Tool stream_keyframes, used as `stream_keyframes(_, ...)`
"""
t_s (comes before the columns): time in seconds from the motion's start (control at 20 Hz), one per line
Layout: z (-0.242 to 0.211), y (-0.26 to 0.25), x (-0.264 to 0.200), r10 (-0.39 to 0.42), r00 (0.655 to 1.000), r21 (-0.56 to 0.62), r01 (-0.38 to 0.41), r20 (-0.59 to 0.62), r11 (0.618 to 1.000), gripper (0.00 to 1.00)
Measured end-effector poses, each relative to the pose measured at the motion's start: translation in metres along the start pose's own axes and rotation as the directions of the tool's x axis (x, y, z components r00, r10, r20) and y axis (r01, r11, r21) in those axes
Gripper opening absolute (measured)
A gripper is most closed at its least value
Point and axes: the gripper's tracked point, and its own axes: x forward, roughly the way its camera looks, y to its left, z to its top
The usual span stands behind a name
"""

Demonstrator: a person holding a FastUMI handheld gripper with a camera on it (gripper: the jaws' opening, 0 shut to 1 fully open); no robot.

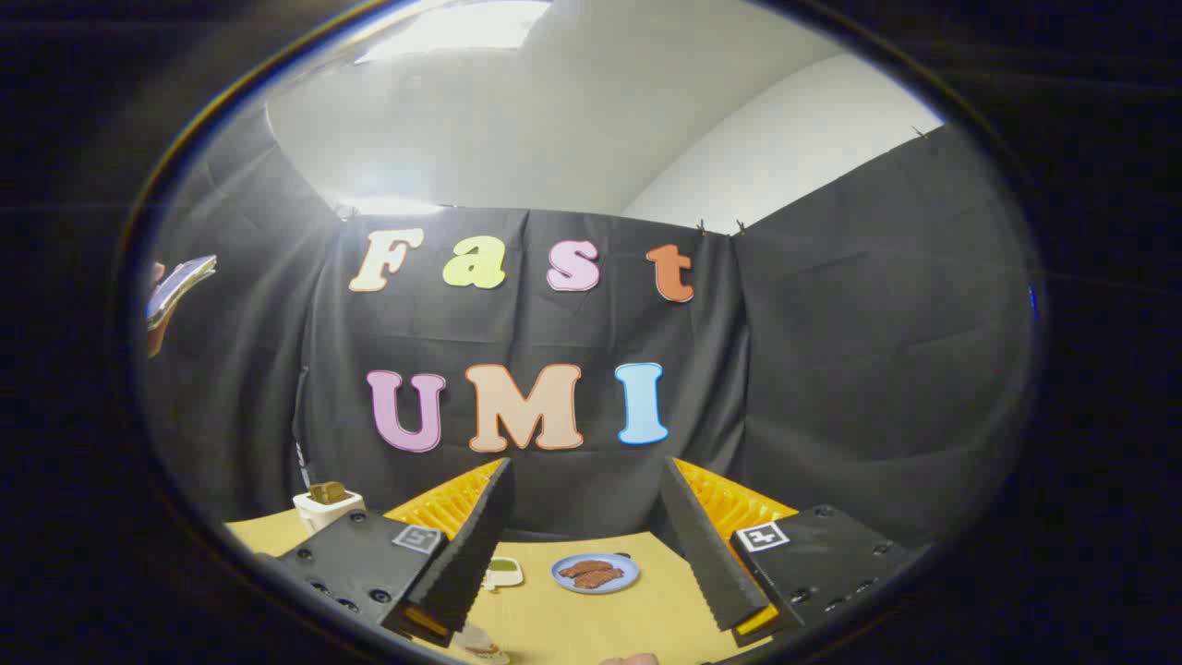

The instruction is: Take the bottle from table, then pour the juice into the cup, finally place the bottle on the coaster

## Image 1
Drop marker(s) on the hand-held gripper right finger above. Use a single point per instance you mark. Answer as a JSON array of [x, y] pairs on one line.
[[706, 554]]

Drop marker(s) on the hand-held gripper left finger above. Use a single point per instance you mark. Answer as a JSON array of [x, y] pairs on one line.
[[466, 554]]

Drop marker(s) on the white cup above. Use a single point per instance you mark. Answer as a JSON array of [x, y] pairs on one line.
[[503, 574]]

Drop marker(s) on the small white and brown item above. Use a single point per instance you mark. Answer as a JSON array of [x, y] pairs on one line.
[[480, 646]]

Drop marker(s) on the blue plate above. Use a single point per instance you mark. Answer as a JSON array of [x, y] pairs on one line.
[[565, 582]]

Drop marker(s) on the brown meat slices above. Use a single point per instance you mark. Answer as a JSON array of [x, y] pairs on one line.
[[593, 573]]

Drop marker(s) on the wooden table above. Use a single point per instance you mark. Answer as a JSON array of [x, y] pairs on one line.
[[572, 623]]

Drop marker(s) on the white toaster with toast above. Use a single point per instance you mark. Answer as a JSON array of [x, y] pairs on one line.
[[323, 508]]

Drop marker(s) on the black backdrop cloth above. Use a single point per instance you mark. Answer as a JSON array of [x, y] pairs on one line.
[[831, 369]]

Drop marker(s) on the coloured paper sheets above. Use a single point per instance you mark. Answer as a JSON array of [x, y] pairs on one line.
[[175, 284]]

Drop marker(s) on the ceiling light panel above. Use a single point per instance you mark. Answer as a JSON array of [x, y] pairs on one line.
[[457, 26]]

